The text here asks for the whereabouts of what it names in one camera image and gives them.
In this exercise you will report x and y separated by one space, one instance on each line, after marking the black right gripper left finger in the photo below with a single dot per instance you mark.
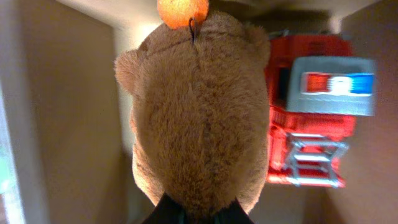
167 211

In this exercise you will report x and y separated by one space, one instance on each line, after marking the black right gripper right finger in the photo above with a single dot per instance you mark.
233 214

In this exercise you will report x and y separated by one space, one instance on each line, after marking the brown plush bear toy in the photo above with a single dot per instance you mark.
199 109

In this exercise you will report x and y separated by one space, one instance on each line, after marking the red toy fire truck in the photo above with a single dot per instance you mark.
317 88

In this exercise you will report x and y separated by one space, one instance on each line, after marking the white cardboard box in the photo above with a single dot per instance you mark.
64 119

